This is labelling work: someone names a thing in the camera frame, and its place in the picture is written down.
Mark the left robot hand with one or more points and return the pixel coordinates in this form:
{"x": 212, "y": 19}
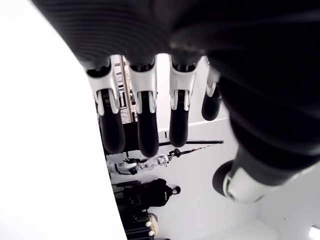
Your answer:
{"x": 225, "y": 37}

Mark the black gantry pole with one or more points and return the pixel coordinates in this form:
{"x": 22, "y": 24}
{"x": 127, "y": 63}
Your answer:
{"x": 200, "y": 142}

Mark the metal shelf rack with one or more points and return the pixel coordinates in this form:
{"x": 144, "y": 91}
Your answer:
{"x": 126, "y": 82}

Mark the black backpack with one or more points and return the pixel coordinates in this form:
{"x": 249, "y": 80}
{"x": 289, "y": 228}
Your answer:
{"x": 157, "y": 192}

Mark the black chair under backpack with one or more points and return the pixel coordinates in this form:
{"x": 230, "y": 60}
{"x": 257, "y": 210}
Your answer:
{"x": 127, "y": 195}

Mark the beige plush toy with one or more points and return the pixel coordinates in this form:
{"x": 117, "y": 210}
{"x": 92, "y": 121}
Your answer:
{"x": 153, "y": 225}

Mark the black stool row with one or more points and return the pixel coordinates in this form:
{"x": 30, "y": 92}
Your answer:
{"x": 140, "y": 227}

